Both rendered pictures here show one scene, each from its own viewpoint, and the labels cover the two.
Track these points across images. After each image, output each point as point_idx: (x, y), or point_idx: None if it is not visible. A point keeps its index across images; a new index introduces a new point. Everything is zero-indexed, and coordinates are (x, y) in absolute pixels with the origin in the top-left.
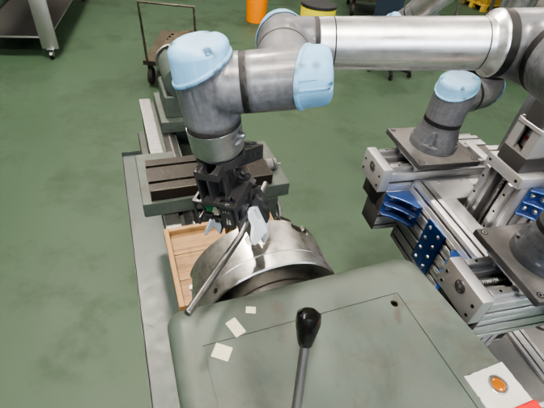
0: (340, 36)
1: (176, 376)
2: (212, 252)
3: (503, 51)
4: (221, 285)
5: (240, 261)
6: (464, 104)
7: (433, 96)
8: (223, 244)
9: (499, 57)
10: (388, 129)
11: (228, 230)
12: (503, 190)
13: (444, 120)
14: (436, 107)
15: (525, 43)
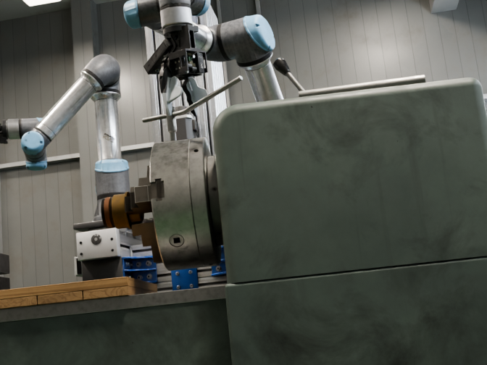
0: None
1: (264, 107)
2: (160, 150)
3: (210, 35)
4: (196, 146)
5: (187, 140)
6: (127, 173)
7: (103, 175)
8: (161, 145)
9: (210, 38)
10: (74, 224)
11: (109, 204)
12: None
13: (122, 187)
14: (111, 179)
15: (214, 32)
